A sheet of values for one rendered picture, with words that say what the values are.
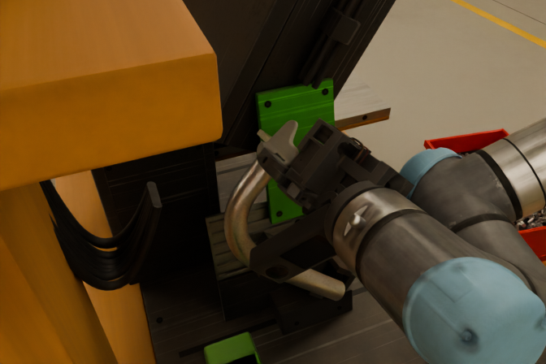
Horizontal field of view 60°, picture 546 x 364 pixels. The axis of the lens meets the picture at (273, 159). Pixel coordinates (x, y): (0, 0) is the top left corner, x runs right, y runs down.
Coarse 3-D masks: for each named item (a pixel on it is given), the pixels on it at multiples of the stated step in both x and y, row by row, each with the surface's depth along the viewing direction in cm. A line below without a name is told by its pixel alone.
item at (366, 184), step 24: (312, 144) 47; (336, 144) 44; (360, 144) 44; (312, 168) 44; (336, 168) 45; (360, 168) 42; (384, 168) 40; (288, 192) 45; (312, 192) 45; (336, 192) 44; (360, 192) 39; (408, 192) 41; (336, 216) 39
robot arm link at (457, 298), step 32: (384, 224) 34; (416, 224) 33; (384, 256) 32; (416, 256) 31; (448, 256) 30; (480, 256) 30; (384, 288) 32; (416, 288) 29; (448, 288) 28; (480, 288) 27; (512, 288) 27; (416, 320) 29; (448, 320) 27; (480, 320) 26; (512, 320) 26; (544, 320) 28; (448, 352) 27; (480, 352) 26; (512, 352) 27
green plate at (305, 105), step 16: (256, 96) 64; (272, 96) 64; (288, 96) 65; (304, 96) 66; (320, 96) 67; (272, 112) 65; (288, 112) 66; (304, 112) 67; (320, 112) 68; (272, 128) 66; (304, 128) 68; (272, 192) 70; (272, 208) 71; (288, 208) 72
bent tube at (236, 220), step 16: (256, 160) 58; (256, 176) 57; (240, 192) 57; (256, 192) 58; (240, 208) 58; (224, 224) 59; (240, 224) 58; (240, 240) 59; (240, 256) 61; (304, 272) 66; (304, 288) 67; (320, 288) 67; (336, 288) 69
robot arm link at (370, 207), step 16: (368, 192) 38; (384, 192) 38; (352, 208) 37; (368, 208) 36; (384, 208) 36; (400, 208) 35; (416, 208) 36; (336, 224) 38; (352, 224) 36; (368, 224) 35; (336, 240) 38; (352, 240) 36; (352, 256) 36; (352, 272) 38
